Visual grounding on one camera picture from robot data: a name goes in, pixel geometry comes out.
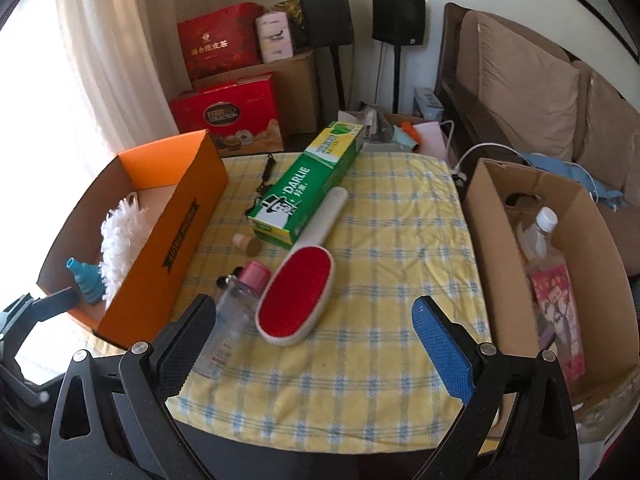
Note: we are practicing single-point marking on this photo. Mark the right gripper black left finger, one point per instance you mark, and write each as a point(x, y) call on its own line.
point(149, 377)

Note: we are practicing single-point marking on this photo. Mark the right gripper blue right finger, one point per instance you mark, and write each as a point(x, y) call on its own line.
point(478, 376)

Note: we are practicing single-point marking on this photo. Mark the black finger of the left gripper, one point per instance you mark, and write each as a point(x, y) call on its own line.
point(48, 307)

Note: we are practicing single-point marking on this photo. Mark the white fluffy duster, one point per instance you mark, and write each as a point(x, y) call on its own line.
point(124, 232)

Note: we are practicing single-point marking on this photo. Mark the clear bottle pink cap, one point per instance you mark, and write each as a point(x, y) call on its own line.
point(235, 311)

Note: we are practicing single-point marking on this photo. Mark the black knob screw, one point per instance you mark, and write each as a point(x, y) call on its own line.
point(223, 280)

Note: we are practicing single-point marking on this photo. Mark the small cork stopper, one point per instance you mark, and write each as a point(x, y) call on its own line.
point(249, 245)

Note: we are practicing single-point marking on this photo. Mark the red white lint brush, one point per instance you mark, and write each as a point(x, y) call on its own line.
point(295, 297)

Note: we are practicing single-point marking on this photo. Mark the green Darlie toothpaste box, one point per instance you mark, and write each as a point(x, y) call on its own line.
point(286, 208)

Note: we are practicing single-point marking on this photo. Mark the orange cardboard box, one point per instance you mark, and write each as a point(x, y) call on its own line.
point(179, 181)

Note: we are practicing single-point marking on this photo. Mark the yellow checkered tablecloth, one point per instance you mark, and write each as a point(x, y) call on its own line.
point(360, 382)

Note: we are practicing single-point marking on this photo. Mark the clear plastic bottle white cap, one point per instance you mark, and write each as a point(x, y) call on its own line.
point(534, 238)

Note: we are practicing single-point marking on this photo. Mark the brown cardboard box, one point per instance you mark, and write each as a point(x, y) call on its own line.
point(501, 195)

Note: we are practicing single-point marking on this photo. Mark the box of clutter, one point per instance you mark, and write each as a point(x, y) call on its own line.
point(392, 133)

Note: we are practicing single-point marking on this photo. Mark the red collection gift box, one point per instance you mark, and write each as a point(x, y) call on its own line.
point(241, 116)

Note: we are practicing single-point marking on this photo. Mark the brown sofa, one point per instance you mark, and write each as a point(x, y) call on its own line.
point(518, 96)

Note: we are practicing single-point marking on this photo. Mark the white curtain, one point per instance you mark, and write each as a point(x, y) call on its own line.
point(130, 63)

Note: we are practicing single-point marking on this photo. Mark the red gift bag chinese text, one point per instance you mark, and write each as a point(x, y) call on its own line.
point(221, 41)

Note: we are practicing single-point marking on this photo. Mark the large brown carton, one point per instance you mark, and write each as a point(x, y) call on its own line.
point(295, 85)

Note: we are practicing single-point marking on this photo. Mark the white pink small box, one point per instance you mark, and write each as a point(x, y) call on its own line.
point(274, 37)

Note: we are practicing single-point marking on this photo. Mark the right black speaker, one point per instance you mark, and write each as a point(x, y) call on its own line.
point(399, 23)

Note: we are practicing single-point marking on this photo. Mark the black speaker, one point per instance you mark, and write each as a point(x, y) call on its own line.
point(399, 23)
point(329, 25)

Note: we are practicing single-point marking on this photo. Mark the left black speaker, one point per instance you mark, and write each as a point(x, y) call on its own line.
point(329, 25)

